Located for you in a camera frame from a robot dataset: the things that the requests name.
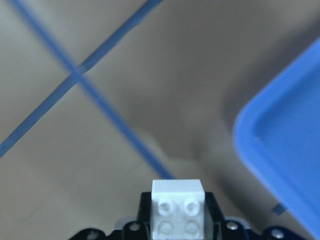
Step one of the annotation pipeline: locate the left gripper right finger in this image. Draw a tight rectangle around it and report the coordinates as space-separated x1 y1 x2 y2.
204 192 304 240

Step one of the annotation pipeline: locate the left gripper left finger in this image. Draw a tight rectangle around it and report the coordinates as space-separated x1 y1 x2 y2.
69 192 152 240

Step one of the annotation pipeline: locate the white block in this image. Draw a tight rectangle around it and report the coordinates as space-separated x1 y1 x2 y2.
150 179 205 240

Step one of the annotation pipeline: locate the blue plastic tray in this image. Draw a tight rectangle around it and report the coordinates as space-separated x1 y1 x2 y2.
233 40 320 239

